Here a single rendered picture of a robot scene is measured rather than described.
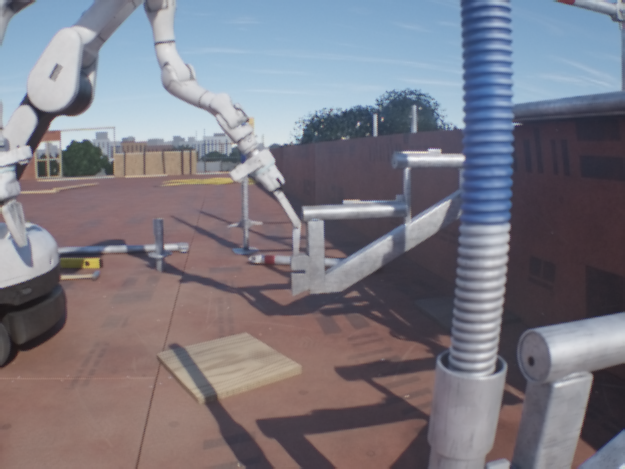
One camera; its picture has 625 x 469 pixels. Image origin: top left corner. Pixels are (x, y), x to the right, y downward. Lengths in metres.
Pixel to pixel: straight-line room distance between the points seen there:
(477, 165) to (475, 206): 0.03
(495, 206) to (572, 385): 0.19
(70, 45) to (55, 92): 0.14
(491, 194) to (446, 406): 0.16
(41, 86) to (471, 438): 1.31
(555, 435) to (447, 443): 0.12
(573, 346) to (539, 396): 0.06
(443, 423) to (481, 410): 0.03
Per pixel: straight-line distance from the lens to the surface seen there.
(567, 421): 0.45
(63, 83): 1.37
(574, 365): 0.42
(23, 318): 1.43
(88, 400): 1.20
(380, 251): 1.48
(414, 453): 0.95
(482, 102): 0.32
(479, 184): 0.32
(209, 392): 1.13
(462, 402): 0.36
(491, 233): 0.33
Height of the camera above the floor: 0.57
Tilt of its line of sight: 10 degrees down
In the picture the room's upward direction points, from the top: straight up
